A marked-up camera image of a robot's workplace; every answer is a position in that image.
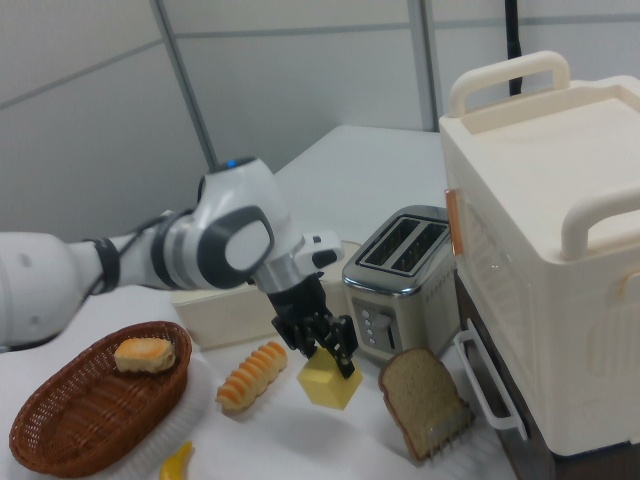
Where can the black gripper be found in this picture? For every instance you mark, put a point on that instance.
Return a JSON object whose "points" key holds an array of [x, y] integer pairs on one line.
{"points": [[300, 300]]}

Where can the yellow cube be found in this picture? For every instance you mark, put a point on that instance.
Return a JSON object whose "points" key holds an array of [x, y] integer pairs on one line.
{"points": [[325, 390]]}

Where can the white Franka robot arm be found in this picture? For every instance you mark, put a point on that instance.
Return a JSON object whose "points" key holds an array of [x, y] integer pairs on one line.
{"points": [[235, 250]]}

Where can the small cream lidded bin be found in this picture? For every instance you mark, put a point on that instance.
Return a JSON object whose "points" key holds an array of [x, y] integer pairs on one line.
{"points": [[336, 292]]}

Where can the striped orange bread roll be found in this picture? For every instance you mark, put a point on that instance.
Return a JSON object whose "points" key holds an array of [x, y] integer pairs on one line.
{"points": [[252, 377]]}

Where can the silver cream toaster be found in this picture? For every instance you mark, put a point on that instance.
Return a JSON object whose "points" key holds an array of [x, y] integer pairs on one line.
{"points": [[400, 300]]}

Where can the brown bread slice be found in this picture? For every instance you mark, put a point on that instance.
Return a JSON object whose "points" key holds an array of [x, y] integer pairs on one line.
{"points": [[415, 395]]}

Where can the white square open box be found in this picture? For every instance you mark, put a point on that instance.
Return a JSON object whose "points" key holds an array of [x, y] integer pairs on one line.
{"points": [[215, 315]]}

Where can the white scalloped paper mat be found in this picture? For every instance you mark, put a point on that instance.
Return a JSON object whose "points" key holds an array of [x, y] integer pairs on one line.
{"points": [[195, 400]]}

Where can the toasted bread bun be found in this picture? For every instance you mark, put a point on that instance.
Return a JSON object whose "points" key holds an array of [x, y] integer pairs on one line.
{"points": [[145, 355]]}

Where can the yellow banana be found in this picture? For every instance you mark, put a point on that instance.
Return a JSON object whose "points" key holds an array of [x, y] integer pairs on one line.
{"points": [[175, 465]]}

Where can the brown wicker basket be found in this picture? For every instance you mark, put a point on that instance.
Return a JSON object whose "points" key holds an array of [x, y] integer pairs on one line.
{"points": [[75, 415]]}

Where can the cream toy oven cabinet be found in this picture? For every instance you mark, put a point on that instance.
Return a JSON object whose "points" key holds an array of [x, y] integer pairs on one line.
{"points": [[550, 200]]}

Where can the black pole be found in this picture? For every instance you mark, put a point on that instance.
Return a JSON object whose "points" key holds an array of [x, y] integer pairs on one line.
{"points": [[512, 40]]}

